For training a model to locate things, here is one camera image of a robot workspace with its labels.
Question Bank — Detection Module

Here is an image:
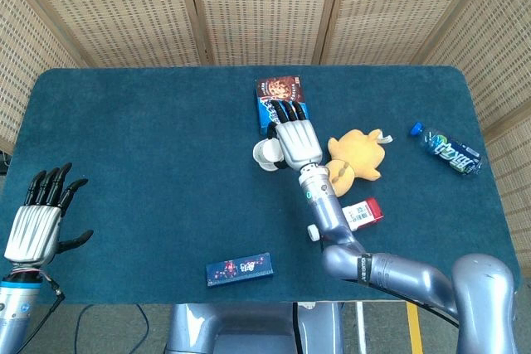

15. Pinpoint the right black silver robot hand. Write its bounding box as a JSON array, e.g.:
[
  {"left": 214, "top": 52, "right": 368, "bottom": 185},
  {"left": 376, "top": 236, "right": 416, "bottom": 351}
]
[{"left": 265, "top": 98, "right": 324, "bottom": 172}]

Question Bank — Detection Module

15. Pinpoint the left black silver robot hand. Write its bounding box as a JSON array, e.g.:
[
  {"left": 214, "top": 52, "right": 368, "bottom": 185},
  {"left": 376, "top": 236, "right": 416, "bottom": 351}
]
[{"left": 2, "top": 162, "right": 95, "bottom": 272}]

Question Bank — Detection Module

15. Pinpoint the white paper cup green flower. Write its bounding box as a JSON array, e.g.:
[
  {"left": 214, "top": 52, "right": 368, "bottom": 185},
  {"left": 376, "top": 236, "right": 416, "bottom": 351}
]
[{"left": 251, "top": 138, "right": 285, "bottom": 169}]

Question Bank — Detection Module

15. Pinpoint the blue brown cookie box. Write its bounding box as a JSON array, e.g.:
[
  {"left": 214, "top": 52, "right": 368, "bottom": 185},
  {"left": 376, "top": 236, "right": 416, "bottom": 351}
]
[{"left": 254, "top": 75, "right": 310, "bottom": 136}]

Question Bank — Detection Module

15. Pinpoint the yellow plush toy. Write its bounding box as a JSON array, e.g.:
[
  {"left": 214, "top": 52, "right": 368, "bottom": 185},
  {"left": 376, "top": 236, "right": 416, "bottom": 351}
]
[{"left": 322, "top": 129, "right": 394, "bottom": 198}]

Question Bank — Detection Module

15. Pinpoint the red white juice bottle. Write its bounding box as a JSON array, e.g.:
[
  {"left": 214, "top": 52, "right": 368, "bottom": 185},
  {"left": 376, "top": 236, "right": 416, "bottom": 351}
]
[{"left": 307, "top": 197, "right": 384, "bottom": 242}]

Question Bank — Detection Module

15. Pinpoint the woven bamboo screen panel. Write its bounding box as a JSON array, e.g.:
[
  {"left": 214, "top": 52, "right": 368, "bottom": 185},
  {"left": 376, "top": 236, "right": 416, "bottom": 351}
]
[
  {"left": 414, "top": 0, "right": 531, "bottom": 272},
  {"left": 0, "top": 0, "right": 89, "bottom": 156},
  {"left": 184, "top": 0, "right": 345, "bottom": 67},
  {"left": 12, "top": 0, "right": 212, "bottom": 68},
  {"left": 319, "top": 0, "right": 505, "bottom": 67}
]

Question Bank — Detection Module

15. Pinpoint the dark blue long box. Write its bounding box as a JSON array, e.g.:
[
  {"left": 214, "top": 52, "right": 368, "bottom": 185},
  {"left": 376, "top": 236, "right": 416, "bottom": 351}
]
[{"left": 205, "top": 252, "right": 275, "bottom": 288}]

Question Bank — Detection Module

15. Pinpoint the teal table cloth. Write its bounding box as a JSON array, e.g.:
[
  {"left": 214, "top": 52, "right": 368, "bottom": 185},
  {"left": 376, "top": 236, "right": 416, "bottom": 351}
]
[{"left": 0, "top": 65, "right": 522, "bottom": 305}]

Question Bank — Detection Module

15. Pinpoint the blue cap drink bottle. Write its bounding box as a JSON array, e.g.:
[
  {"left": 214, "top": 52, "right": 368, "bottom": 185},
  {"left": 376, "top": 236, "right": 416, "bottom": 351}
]
[{"left": 409, "top": 121, "right": 484, "bottom": 177}]

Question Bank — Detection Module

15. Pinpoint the grey robot torso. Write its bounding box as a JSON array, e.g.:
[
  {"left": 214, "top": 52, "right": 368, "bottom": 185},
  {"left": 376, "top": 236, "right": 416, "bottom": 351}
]
[{"left": 165, "top": 303, "right": 345, "bottom": 354}]

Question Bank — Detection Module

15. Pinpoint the white table leg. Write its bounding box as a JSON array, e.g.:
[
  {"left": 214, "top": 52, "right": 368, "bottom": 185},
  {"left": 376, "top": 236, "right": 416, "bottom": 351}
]
[{"left": 355, "top": 302, "right": 368, "bottom": 354}]

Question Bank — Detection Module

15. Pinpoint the yellow floor tape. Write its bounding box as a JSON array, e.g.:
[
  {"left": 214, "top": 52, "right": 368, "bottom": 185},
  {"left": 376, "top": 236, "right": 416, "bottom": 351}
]
[{"left": 406, "top": 302, "right": 424, "bottom": 354}]

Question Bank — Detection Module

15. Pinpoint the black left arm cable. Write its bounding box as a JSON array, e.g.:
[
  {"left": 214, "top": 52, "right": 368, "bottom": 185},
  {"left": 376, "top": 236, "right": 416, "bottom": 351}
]
[{"left": 22, "top": 273, "right": 66, "bottom": 354}]

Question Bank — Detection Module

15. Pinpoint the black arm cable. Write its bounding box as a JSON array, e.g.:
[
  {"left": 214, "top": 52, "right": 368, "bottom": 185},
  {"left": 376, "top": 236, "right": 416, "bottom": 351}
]
[
  {"left": 22, "top": 273, "right": 66, "bottom": 354},
  {"left": 371, "top": 283, "right": 460, "bottom": 329}
]

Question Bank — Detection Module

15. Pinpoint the blue floor cable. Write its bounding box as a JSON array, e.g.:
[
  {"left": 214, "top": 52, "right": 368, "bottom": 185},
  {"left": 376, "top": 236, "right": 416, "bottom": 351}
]
[{"left": 73, "top": 303, "right": 150, "bottom": 354}]

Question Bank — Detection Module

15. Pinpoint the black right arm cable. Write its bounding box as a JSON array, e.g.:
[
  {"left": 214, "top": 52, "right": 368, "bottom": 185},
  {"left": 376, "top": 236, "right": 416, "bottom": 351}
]
[{"left": 371, "top": 283, "right": 460, "bottom": 329}]

